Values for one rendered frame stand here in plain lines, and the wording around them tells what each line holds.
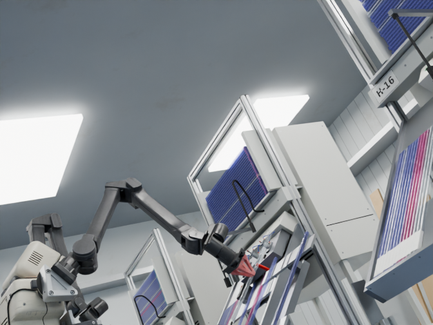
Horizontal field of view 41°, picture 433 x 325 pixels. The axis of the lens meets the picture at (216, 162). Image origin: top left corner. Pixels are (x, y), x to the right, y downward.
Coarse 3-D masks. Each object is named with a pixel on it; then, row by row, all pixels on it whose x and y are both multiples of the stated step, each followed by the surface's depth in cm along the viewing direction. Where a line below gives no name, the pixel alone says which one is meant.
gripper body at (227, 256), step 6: (222, 246) 204; (222, 252) 203; (228, 252) 204; (234, 252) 205; (240, 252) 205; (216, 258) 205; (222, 258) 204; (228, 258) 204; (234, 258) 204; (228, 264) 204; (222, 270) 207
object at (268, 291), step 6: (282, 258) 252; (240, 282) 301; (258, 282) 267; (270, 282) 248; (270, 288) 243; (234, 294) 300; (264, 294) 247; (270, 294) 255; (234, 300) 292; (252, 300) 260; (264, 300) 258; (228, 306) 297; (240, 306) 273; (240, 312) 267; (246, 312) 260
